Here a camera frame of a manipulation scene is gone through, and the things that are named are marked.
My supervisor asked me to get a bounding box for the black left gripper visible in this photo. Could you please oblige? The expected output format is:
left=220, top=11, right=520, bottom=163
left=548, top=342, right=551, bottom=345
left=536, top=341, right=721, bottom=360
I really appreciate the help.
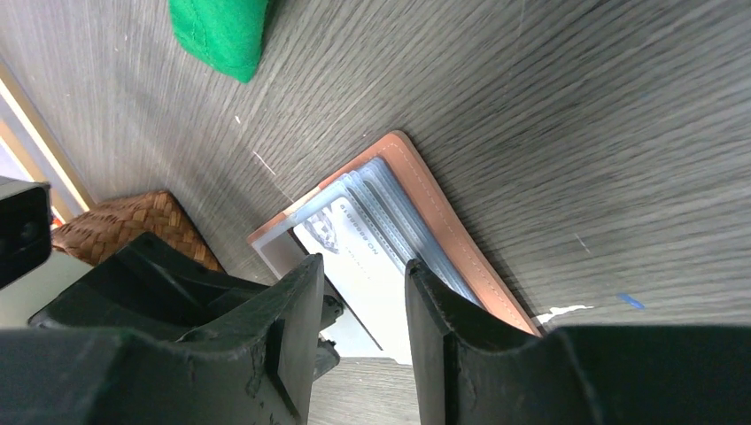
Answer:
left=1, top=176, right=342, bottom=382

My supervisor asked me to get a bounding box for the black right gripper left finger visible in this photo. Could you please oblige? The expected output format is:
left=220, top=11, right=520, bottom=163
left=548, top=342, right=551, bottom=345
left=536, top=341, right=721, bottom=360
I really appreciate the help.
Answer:
left=1, top=254, right=324, bottom=424

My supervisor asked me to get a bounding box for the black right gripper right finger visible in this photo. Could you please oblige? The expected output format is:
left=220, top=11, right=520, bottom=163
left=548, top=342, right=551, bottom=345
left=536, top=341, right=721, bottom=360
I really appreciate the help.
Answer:
left=406, top=259, right=750, bottom=424

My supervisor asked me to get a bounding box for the white credit card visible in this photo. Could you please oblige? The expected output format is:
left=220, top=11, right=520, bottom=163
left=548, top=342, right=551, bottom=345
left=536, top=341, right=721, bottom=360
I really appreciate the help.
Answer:
left=292, top=197, right=412, bottom=365

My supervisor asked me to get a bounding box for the tan leather card holder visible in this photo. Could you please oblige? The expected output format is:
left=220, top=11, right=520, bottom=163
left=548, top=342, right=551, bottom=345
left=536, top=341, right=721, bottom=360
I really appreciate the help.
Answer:
left=247, top=131, right=540, bottom=336

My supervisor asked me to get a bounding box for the brown woven basket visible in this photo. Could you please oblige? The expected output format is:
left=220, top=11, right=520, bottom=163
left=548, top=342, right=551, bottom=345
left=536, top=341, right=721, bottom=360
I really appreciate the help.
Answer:
left=51, top=190, right=224, bottom=272

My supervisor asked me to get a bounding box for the green cloth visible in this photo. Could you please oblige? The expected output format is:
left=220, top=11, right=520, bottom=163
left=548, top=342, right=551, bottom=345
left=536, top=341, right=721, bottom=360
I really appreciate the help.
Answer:
left=168, top=0, right=270, bottom=83

